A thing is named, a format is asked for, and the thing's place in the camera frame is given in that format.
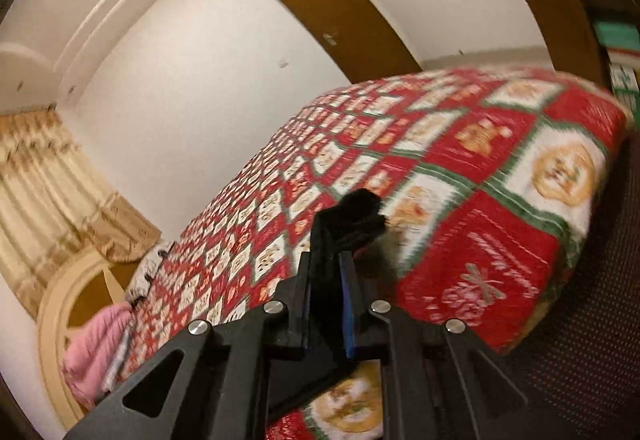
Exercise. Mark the white patterned pillow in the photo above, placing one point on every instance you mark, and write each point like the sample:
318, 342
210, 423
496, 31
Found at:
140, 283

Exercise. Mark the red christmas patchwork bedspread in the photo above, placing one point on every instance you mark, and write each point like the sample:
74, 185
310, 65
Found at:
488, 180

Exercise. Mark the pink folded blanket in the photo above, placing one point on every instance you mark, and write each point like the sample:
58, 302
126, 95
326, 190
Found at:
92, 350

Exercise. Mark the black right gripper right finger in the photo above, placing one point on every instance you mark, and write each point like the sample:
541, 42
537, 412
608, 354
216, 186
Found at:
367, 276

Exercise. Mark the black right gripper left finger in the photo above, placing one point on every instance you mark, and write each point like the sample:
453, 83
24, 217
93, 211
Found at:
312, 297

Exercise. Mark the brown wooden door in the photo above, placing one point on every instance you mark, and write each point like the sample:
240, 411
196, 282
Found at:
356, 36

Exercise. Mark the beige patterned curtain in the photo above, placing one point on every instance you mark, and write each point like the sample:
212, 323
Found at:
54, 204

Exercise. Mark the cream round wooden headboard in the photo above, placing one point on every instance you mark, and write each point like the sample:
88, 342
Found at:
86, 283

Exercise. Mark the black pants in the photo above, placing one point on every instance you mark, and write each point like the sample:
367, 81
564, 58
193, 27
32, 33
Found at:
355, 222

